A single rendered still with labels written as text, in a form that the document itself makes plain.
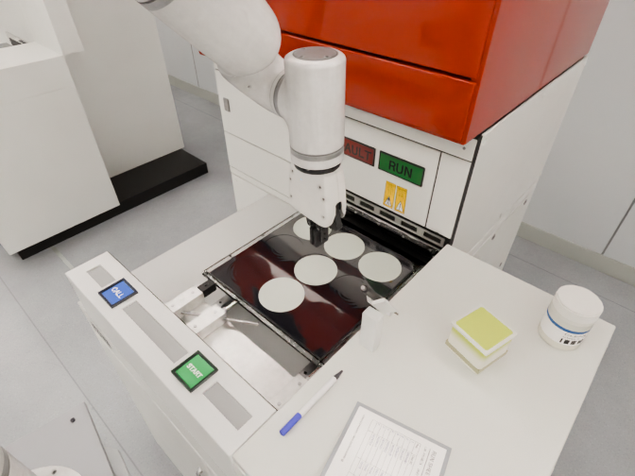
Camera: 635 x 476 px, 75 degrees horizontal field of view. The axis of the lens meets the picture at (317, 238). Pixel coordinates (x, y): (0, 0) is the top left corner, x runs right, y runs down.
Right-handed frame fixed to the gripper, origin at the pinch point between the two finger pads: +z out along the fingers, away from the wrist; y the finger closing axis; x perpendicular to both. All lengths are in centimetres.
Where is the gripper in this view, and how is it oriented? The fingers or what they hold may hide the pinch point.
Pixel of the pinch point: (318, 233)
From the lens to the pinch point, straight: 75.7
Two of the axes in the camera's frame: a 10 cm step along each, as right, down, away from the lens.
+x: 7.5, -4.5, 4.9
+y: 6.7, 4.7, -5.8
